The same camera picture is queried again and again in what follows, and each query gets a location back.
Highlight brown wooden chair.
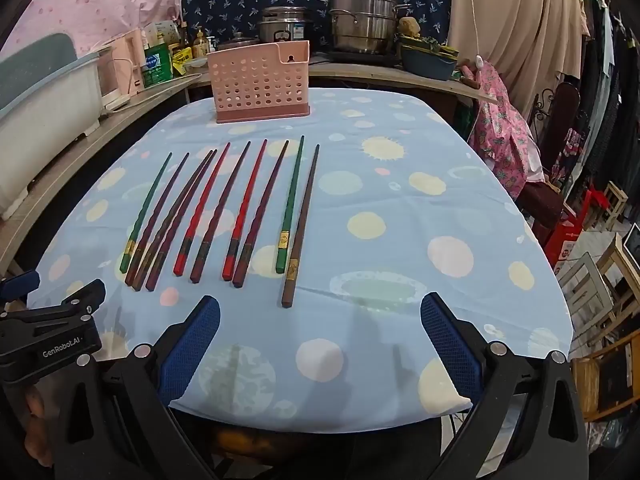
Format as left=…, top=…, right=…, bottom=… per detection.
left=570, top=330, right=640, bottom=423

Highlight blue floral cloth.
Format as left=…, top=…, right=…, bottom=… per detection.
left=180, top=0, right=455, bottom=56

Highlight white cable with switch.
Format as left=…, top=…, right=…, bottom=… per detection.
left=462, top=0, right=488, bottom=86

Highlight green chopstick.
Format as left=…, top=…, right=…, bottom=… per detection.
left=275, top=135, right=306, bottom=275
left=119, top=152, right=173, bottom=276

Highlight pink perforated utensil holder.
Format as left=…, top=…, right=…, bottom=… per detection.
left=206, top=40, right=312, bottom=125

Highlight blue basin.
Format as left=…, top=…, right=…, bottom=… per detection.
left=400, top=46, right=460, bottom=82

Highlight pink appliance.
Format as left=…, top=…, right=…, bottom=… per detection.
left=97, top=29, right=149, bottom=111

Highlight hanging clothes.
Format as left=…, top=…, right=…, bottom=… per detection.
left=580, top=0, right=640, bottom=196

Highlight yellow packet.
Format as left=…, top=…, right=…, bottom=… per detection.
left=171, top=46, right=195, bottom=77

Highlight red stool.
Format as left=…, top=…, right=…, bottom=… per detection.
left=544, top=185, right=603, bottom=271

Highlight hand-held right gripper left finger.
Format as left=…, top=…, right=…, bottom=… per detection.
left=52, top=295, right=222, bottom=480

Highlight white framed tablet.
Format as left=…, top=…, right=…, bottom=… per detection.
left=622, top=222, right=640, bottom=263

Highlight grey wooden chair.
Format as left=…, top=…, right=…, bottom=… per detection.
left=556, top=251, right=618, bottom=356

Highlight white plastic bin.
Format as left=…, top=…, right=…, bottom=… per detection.
left=0, top=33, right=115, bottom=222

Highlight dark wooden chair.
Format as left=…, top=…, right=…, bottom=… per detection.
left=517, top=81, right=583, bottom=231

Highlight green packet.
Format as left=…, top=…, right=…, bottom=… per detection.
left=141, top=42, right=174, bottom=89

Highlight dark maroon chopstick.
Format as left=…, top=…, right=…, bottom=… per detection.
left=132, top=149, right=213, bottom=292
left=145, top=148, right=219, bottom=292
left=189, top=141, right=252, bottom=284
left=125, top=152, right=191, bottom=288
left=233, top=139, right=290, bottom=290

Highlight steel rice cooker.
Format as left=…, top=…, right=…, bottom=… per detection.
left=257, top=6, right=315, bottom=45

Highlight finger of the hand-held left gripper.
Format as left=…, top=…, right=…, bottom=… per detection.
left=0, top=270, right=41, bottom=303
left=0, top=279, right=107, bottom=337

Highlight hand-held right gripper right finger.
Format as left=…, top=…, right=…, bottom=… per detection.
left=420, top=291, right=588, bottom=480

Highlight small steel pot with lid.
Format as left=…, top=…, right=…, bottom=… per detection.
left=216, top=31, right=260, bottom=52

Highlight red chopstick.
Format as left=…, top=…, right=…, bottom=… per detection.
left=173, top=142, right=232, bottom=277
left=222, top=138, right=269, bottom=282

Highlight stacked steel steamer pot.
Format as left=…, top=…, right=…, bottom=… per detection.
left=327, top=0, right=398, bottom=55

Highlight pink dotted cloth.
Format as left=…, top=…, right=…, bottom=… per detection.
left=10, top=0, right=201, bottom=61

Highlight small wooden stool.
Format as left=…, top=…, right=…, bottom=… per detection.
left=597, top=181, right=630, bottom=233

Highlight pink floral cloth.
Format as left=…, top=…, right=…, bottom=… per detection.
left=467, top=61, right=546, bottom=201

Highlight beige curtain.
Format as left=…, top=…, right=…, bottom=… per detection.
left=447, top=0, right=588, bottom=121

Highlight blue planet print tablecloth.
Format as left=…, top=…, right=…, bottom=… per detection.
left=27, top=87, right=573, bottom=436

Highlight person's left hand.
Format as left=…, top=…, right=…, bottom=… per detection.
left=20, top=390, right=56, bottom=467

